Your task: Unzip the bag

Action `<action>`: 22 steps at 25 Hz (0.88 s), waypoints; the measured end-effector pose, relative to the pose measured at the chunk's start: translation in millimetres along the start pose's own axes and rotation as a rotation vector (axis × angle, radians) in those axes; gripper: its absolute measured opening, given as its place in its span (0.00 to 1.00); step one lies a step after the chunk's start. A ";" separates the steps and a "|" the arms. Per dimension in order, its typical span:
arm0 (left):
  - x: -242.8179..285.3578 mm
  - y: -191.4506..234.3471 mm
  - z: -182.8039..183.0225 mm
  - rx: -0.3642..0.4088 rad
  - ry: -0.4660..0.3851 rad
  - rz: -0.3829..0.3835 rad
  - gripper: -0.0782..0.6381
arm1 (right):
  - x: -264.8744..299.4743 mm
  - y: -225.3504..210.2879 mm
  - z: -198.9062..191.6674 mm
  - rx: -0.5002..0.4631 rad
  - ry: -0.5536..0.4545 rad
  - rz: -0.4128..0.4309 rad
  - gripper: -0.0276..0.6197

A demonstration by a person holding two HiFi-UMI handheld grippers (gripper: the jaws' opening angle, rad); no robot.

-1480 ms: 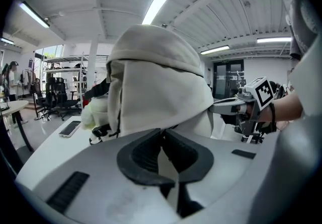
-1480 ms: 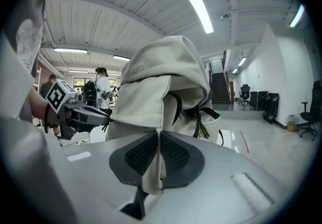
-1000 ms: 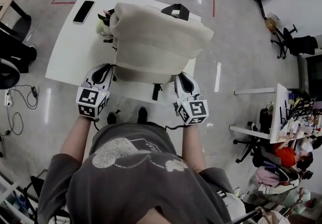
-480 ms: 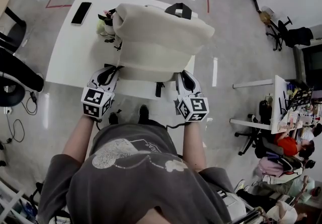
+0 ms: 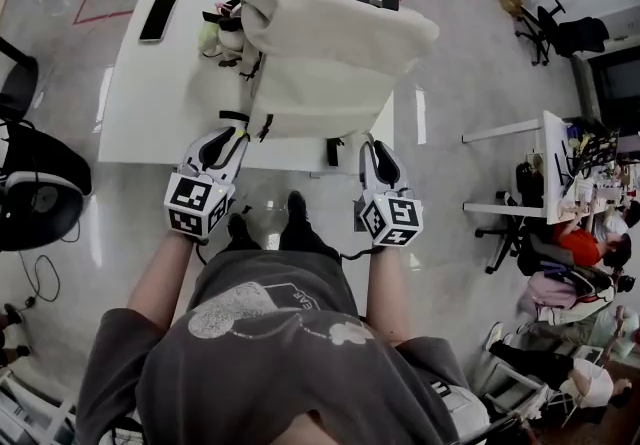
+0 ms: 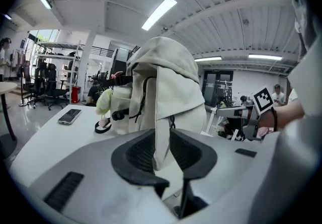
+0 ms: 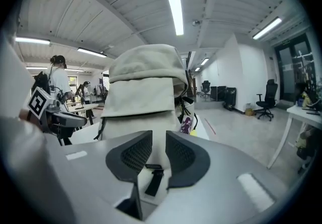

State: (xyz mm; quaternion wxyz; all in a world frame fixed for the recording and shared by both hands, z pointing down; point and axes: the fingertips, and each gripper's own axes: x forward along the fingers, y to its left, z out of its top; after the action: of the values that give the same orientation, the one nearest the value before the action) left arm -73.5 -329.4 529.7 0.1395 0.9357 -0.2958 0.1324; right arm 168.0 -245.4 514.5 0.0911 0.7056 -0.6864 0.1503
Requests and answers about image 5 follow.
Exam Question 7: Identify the dark round stool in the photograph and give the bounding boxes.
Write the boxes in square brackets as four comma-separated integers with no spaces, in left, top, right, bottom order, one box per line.
[0,37,40,122]

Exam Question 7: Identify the black laptop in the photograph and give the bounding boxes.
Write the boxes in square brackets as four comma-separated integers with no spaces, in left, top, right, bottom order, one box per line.
[574,130,621,174]

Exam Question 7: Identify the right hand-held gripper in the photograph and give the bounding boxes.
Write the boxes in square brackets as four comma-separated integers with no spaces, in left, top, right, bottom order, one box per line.
[353,139,425,248]

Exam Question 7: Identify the white and black jacket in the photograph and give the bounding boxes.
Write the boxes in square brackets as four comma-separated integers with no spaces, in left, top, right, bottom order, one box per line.
[537,267,616,327]

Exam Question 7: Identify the white table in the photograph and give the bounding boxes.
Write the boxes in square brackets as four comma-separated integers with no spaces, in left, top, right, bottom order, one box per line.
[97,0,396,179]

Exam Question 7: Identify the black trousers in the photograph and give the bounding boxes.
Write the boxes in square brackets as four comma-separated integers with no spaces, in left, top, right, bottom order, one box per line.
[219,225,344,264]

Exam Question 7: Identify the person's black shoe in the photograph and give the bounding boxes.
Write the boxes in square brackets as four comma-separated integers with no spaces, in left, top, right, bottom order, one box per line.
[286,190,308,229]
[227,212,251,242]

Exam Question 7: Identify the person's right forearm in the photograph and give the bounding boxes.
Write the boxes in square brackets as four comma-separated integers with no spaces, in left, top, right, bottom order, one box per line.
[367,245,411,347]

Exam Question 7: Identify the black smartphone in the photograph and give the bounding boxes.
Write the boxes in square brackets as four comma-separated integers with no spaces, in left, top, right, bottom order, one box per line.
[138,0,179,43]

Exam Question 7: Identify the grey printed shirt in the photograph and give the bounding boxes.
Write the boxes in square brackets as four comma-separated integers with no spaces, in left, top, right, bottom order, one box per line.
[74,248,491,445]

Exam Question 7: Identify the black office chair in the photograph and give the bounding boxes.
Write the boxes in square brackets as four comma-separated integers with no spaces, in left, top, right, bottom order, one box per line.
[514,0,611,67]
[474,190,556,277]

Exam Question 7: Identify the beige backpack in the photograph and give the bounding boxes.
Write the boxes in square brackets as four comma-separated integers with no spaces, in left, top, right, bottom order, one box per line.
[218,0,441,169]

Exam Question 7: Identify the dark monitor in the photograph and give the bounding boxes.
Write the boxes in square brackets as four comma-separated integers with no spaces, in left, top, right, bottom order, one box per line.
[587,45,640,124]

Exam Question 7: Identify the pale green plush toy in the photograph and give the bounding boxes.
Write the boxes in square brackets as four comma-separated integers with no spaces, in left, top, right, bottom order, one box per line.
[198,22,221,57]

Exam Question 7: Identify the white desk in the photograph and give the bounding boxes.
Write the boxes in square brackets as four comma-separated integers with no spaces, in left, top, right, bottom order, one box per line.
[462,110,576,227]

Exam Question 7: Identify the person's left black shoe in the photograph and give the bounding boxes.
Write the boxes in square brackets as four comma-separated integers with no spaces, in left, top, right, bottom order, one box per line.
[227,212,251,242]

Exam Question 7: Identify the black round chair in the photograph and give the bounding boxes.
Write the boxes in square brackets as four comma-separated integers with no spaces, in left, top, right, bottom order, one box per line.
[0,120,94,253]

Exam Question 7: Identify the white shelf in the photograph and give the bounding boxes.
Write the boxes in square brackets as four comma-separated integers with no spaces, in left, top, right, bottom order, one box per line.
[0,367,76,445]

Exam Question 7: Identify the white waist bag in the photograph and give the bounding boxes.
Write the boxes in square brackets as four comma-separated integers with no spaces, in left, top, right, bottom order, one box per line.
[442,382,492,442]

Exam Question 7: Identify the person's right black shoe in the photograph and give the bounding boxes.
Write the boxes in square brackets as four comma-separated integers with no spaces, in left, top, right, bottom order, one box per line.
[286,190,308,229]

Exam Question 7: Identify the metal chair frame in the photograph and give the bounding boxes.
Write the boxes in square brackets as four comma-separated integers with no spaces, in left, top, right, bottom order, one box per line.
[474,412,531,445]

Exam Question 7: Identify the person's left forearm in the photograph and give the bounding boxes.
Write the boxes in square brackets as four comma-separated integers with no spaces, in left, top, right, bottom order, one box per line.
[127,232,196,334]

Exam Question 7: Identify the black floor cable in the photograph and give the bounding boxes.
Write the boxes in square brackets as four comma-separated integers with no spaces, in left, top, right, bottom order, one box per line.
[17,252,62,309]

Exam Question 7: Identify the pink bag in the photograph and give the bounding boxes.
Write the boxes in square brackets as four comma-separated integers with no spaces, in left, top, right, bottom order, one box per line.
[519,270,576,314]

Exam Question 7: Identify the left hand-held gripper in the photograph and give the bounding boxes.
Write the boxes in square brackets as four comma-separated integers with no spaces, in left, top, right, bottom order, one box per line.
[163,126,250,239]

